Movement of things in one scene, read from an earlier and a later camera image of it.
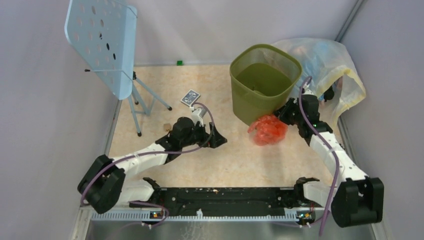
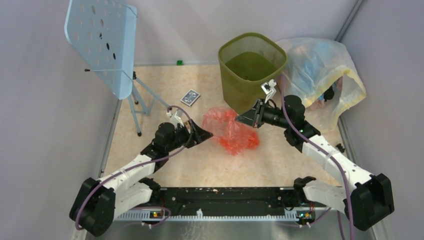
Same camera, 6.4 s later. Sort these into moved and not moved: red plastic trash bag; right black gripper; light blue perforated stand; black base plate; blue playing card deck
Moved: red plastic trash bag; right black gripper
Not moved: light blue perforated stand; black base plate; blue playing card deck
